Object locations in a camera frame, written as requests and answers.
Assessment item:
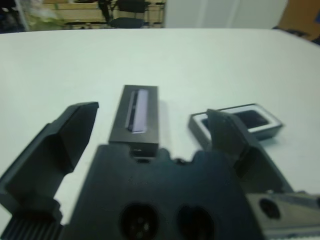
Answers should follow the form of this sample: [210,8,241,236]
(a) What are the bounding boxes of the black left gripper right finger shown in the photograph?
[206,108,295,196]

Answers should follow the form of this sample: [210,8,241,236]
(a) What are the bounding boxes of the black mesh office chair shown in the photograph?
[109,0,152,29]

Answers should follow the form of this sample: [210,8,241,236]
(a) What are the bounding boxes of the stacked wooden crates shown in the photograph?
[49,0,166,29]

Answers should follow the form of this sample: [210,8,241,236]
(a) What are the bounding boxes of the black box base white lining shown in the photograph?
[187,102,285,151]

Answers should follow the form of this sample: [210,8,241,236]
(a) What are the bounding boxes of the green sack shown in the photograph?
[27,11,66,32]

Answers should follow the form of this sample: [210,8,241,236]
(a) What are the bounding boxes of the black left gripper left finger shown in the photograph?
[0,101,100,219]

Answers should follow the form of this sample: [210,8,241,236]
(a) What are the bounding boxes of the black folded chair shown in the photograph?
[97,0,114,24]

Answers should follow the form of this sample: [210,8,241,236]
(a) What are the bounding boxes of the black box lid silver stripe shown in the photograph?
[108,84,168,159]

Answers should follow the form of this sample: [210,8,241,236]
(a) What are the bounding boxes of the black phone-like camera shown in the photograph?
[201,109,273,130]

